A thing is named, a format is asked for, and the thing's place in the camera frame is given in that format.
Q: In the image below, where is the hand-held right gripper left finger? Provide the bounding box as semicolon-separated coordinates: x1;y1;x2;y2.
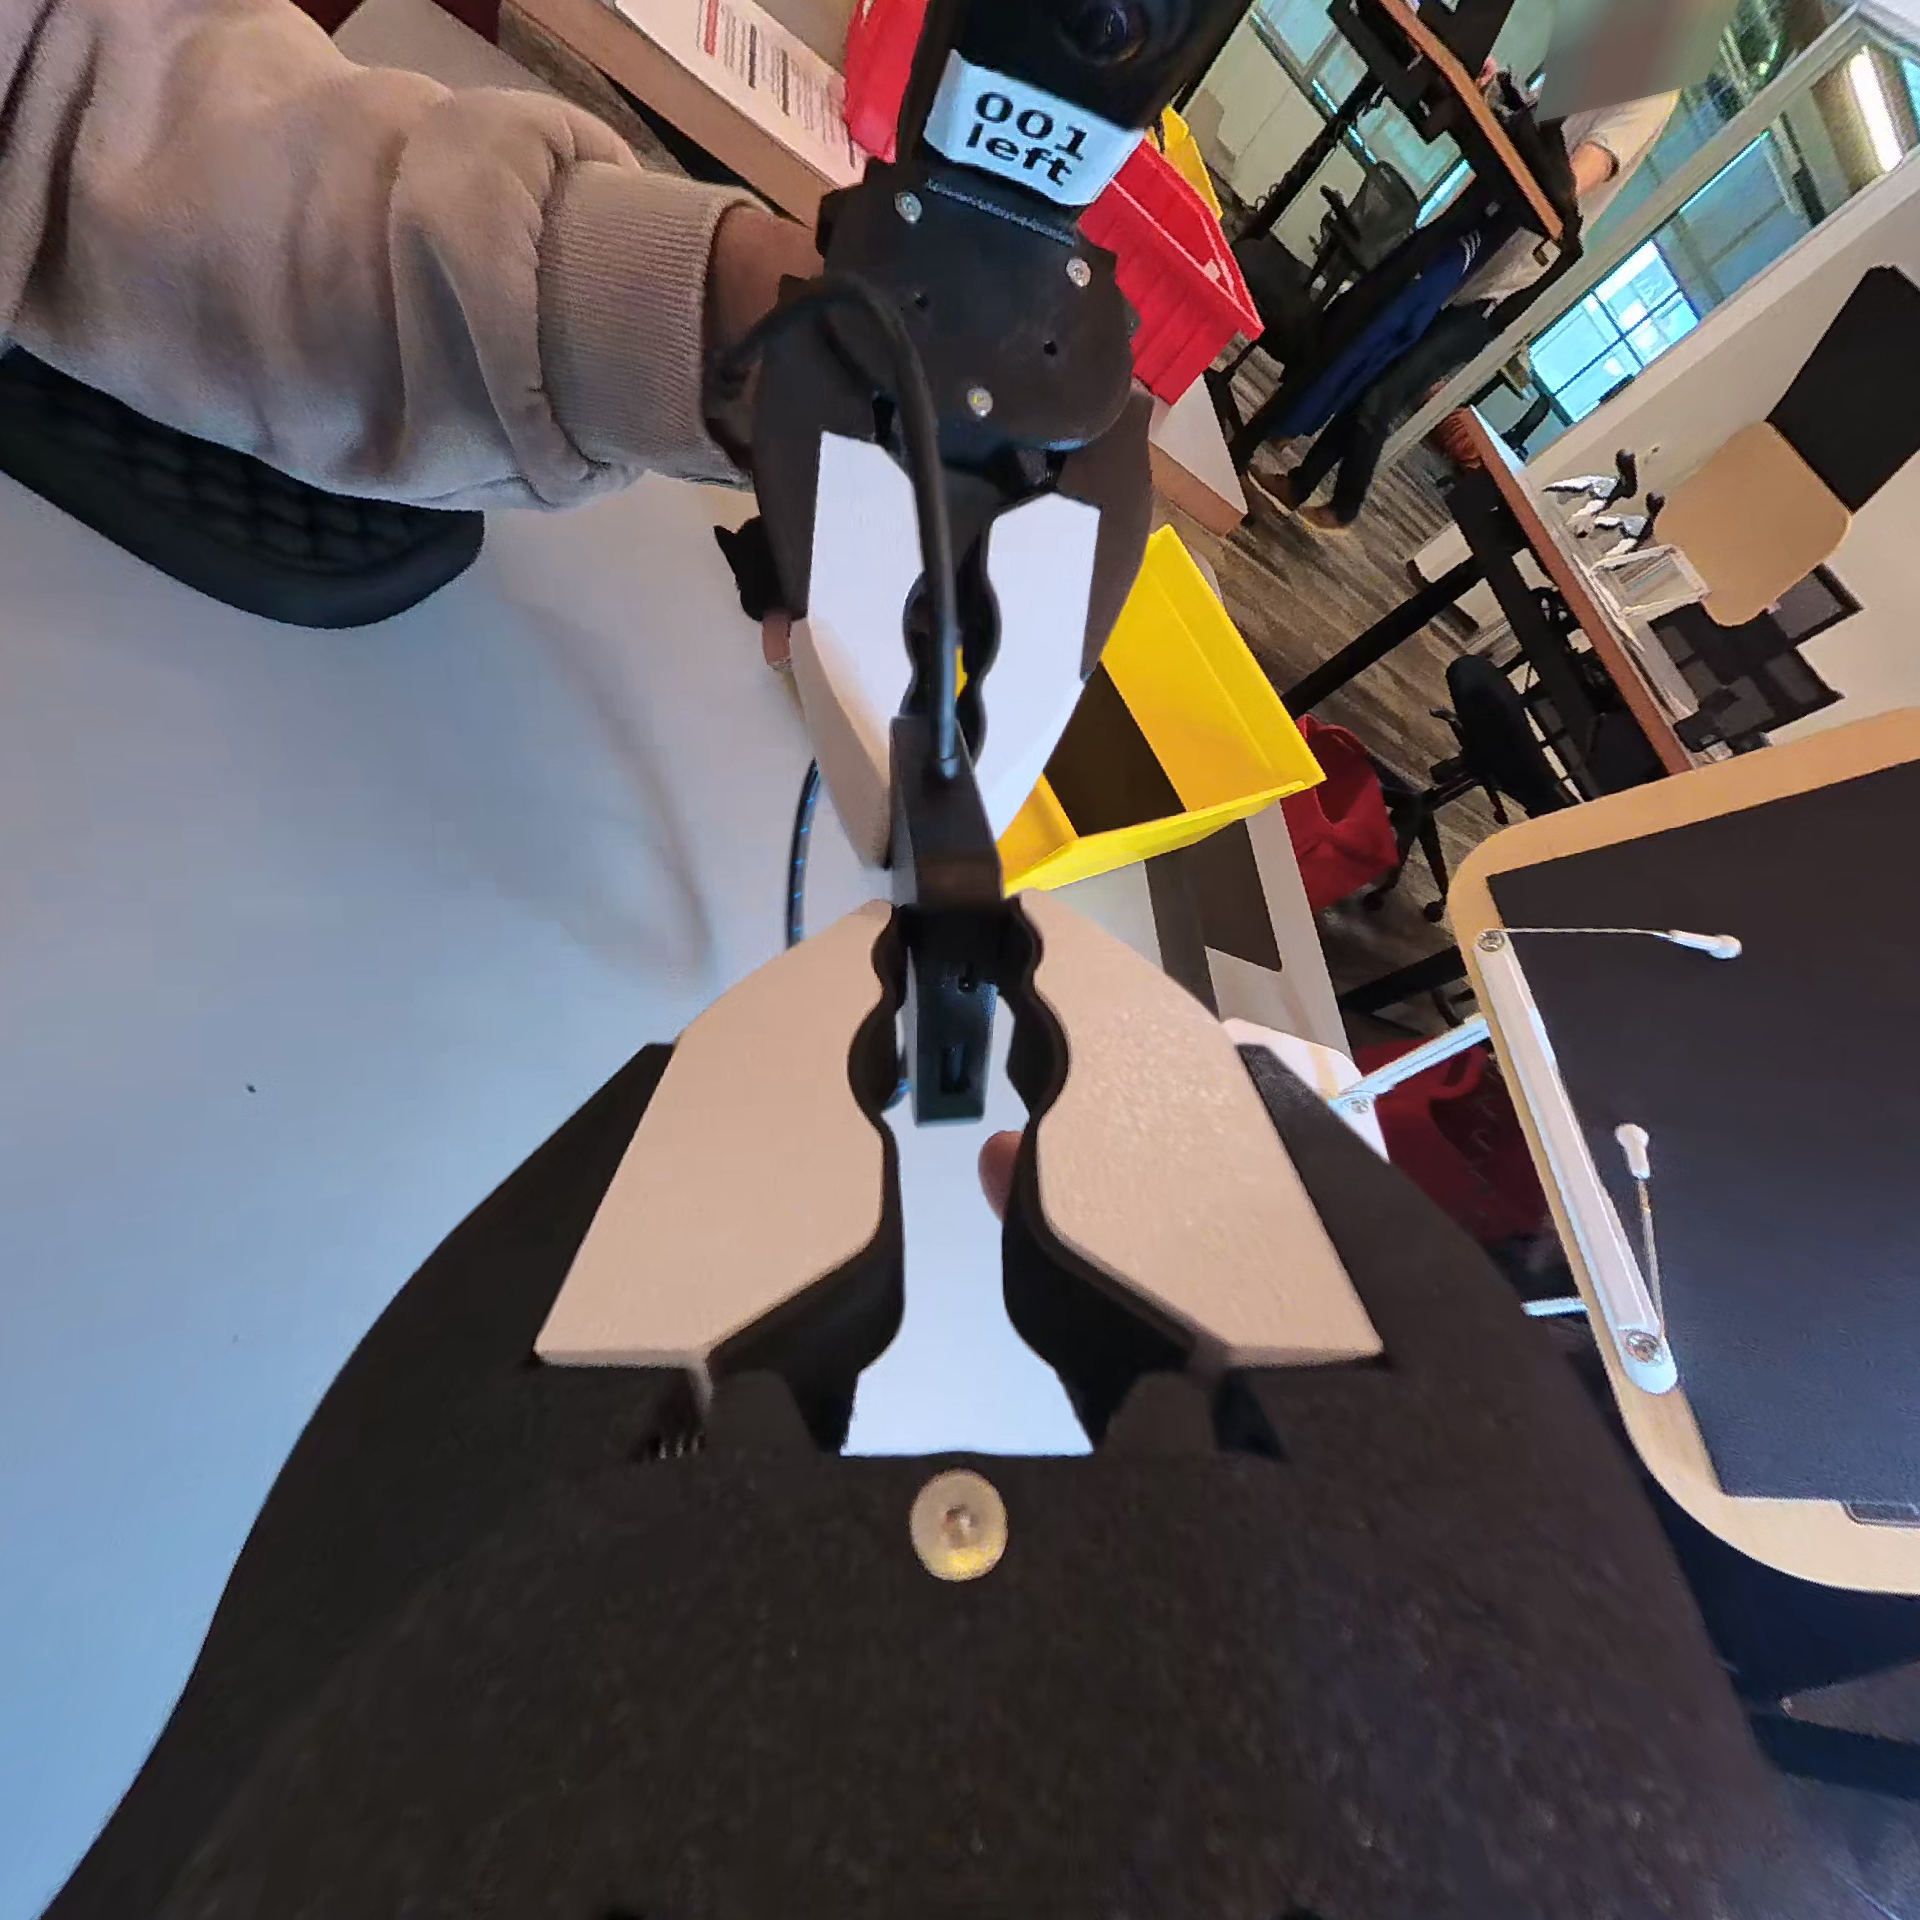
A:
535;899;906;1374

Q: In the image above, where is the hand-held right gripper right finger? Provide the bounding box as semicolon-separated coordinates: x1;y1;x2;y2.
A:
1002;892;1387;1374

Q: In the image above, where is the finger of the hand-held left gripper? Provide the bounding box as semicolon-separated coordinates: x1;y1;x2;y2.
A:
799;431;924;872
972;491;1105;822

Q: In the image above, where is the thin black adapter cable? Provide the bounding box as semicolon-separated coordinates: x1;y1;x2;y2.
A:
717;273;972;785

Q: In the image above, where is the yellow plastic bin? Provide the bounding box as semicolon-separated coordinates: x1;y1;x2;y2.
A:
994;522;1329;901

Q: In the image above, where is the small black adapter box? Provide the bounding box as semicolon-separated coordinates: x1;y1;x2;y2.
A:
884;716;1008;1129

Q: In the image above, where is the person's left forearm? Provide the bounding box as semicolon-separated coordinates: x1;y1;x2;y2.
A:
0;0;770;515

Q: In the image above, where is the person's left hand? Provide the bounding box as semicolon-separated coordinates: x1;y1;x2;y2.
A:
702;201;831;671

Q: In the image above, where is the black bin divider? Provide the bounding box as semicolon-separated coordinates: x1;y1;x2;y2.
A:
1038;655;1191;838

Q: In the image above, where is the red plastic bin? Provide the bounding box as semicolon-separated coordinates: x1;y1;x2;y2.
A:
840;0;1267;407
1354;1037;1551;1249

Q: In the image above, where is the white printed sheet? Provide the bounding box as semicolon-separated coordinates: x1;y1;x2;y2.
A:
612;0;877;191

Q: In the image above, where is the red bag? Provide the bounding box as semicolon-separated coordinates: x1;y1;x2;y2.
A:
1287;714;1408;912

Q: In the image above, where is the white panel stand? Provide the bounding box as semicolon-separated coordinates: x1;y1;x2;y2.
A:
1219;925;1746;1399

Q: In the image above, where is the black office chair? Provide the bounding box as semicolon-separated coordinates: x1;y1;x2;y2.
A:
1422;648;1573;845

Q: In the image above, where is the wooden standing desk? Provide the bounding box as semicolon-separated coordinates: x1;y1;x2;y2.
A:
1226;0;1588;456

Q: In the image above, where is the long wooden table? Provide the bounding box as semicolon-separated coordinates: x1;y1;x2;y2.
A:
1279;401;1851;785

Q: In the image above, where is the black panel with tan border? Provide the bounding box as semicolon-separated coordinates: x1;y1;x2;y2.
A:
1445;707;1920;1598

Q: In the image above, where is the black chair armrest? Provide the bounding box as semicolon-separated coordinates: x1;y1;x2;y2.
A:
0;347;488;632

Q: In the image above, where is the small black and tan panel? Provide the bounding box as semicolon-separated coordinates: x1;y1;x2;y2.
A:
1655;263;1920;632

